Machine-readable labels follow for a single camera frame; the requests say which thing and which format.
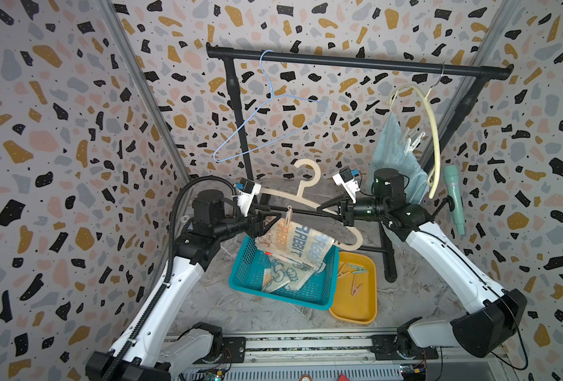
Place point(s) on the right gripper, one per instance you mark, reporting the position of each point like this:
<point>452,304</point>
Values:
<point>346,209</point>

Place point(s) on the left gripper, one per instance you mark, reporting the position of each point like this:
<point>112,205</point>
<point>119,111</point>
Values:
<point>262,229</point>

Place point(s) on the cream RABBIT lettered towel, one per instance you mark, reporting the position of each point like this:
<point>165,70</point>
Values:
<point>298,244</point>

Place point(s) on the beige pink clothespin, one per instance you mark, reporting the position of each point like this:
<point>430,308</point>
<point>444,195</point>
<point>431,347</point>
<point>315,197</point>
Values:
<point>288,217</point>

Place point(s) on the beige plastic hanger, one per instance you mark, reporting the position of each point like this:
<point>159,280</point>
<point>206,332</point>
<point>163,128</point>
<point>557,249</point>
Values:
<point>298,197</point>

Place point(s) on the cream towel blue cartoon print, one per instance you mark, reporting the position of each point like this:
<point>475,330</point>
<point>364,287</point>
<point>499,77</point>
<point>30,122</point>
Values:
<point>288,275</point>

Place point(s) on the yellow clothespin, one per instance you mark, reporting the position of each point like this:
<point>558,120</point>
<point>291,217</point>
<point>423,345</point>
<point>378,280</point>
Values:
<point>343,272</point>

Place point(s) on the green clothespin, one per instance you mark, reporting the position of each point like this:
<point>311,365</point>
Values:
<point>355,269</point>

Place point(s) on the light teal towel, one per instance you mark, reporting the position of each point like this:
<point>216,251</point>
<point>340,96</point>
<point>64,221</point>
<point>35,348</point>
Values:
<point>389,154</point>

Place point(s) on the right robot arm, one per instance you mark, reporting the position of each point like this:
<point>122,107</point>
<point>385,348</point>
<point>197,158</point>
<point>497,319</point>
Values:
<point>492,312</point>

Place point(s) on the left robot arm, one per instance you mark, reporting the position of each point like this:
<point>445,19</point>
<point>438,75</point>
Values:
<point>139,353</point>

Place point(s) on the teal plastic basket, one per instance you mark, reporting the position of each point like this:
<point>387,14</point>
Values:
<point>317,293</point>

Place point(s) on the yellow plastic tray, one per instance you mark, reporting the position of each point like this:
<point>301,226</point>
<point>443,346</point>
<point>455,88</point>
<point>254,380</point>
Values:
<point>355,298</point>

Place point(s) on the mint green microphone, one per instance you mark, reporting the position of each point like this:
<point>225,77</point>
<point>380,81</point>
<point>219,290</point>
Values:
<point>452,181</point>

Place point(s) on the black clothes rack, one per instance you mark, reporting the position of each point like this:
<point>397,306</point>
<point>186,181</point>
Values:
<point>481,75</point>

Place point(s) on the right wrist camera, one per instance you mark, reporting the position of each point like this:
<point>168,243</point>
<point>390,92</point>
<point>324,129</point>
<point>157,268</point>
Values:
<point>345,178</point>

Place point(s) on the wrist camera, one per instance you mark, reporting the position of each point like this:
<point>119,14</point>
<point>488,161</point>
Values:
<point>345,178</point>
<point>246,191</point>

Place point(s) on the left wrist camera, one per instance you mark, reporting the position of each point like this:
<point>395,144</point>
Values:
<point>246,191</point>

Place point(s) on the aluminium rail base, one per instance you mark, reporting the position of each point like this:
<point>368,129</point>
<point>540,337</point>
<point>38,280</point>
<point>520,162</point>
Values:
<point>305,355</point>

